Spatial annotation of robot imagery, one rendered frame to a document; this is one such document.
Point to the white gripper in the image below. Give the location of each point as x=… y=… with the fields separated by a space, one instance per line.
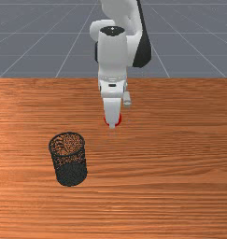
x=112 y=102

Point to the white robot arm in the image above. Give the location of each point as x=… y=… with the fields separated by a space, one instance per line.
x=113 y=49

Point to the red ball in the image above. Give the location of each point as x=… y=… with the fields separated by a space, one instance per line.
x=119 y=120

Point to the dark mesh basket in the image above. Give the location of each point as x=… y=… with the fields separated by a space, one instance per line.
x=68 y=158

